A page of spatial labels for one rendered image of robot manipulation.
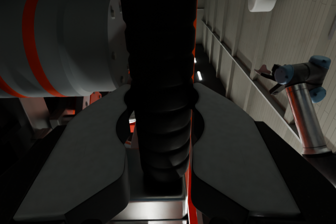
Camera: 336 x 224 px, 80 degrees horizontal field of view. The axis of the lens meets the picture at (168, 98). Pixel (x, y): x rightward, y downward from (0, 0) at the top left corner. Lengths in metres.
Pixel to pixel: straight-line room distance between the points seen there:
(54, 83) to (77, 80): 0.02
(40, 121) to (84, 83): 0.16
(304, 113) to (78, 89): 0.82
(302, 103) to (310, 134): 0.12
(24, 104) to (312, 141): 0.88
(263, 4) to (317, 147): 6.15
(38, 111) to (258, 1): 6.61
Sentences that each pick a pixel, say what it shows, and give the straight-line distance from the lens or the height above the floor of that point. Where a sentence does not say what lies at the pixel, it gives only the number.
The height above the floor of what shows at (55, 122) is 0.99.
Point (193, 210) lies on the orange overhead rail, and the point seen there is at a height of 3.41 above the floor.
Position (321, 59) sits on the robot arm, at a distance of 1.03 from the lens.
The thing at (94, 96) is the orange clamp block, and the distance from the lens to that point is 0.61.
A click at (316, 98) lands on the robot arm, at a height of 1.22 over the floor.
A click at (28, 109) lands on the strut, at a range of 0.37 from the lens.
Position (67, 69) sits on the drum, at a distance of 0.25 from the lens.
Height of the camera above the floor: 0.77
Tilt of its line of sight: 30 degrees up
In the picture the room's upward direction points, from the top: 179 degrees clockwise
